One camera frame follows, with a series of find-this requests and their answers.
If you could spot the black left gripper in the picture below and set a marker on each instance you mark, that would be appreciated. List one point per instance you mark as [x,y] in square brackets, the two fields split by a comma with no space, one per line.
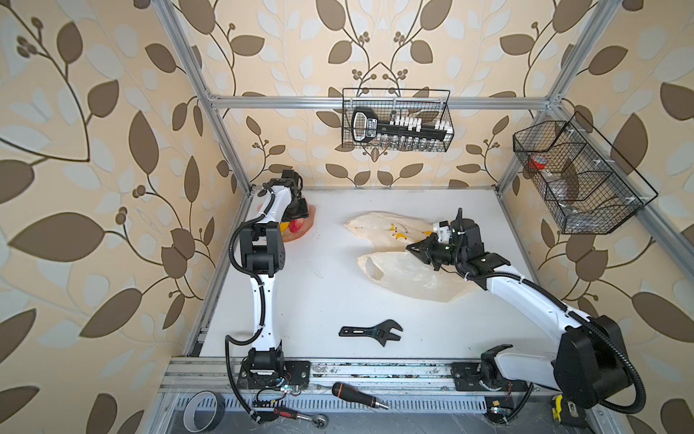
[301,213]

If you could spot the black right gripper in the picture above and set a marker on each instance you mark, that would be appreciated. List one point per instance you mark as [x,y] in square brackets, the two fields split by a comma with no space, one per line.
[426,246]

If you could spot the red toy apple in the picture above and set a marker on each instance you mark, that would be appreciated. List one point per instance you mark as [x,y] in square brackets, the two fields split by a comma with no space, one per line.
[296,226]

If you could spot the banana print plastic bag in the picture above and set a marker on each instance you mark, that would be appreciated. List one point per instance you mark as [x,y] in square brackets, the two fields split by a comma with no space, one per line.
[392,267]

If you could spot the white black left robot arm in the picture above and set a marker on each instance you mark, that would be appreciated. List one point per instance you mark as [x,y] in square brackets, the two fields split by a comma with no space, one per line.
[257,250]

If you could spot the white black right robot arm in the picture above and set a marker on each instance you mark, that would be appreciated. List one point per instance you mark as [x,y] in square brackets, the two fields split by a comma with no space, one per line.
[589,365]

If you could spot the pink fruit plate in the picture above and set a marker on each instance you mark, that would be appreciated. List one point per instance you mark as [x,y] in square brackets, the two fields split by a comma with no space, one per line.
[287,236]

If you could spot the black adjustable wrench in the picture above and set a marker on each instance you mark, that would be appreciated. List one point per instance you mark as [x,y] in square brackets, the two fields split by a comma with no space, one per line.
[382,333]

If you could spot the socket set holder black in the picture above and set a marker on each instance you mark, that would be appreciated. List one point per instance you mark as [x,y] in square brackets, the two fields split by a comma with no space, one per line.
[366,126]

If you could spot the clear bottle red cap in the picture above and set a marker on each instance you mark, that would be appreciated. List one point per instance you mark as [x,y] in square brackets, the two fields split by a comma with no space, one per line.
[553,187]

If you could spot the black orange screwdriver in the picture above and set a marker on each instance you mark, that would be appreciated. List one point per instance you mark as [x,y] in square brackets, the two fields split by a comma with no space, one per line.
[348,393]

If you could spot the yellow black tape measure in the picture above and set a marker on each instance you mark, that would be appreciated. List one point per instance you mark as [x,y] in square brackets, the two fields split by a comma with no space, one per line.
[566,412]

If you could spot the black tape roll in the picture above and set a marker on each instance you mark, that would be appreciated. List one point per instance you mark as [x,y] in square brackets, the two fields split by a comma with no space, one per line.
[204,412]

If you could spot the black wire basket back wall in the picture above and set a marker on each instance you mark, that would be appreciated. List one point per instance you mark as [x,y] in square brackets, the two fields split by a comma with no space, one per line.
[427,104]

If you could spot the black wire basket wall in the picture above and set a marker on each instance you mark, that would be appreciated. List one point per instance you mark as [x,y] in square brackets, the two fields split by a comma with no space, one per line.
[605,188]
[427,104]

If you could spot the black wire basket right wall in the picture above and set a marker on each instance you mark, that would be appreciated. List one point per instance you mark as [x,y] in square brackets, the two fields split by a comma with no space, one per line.
[605,188]

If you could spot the red handled ratchet wrench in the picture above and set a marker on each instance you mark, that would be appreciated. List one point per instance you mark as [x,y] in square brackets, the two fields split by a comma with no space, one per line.
[319,421]

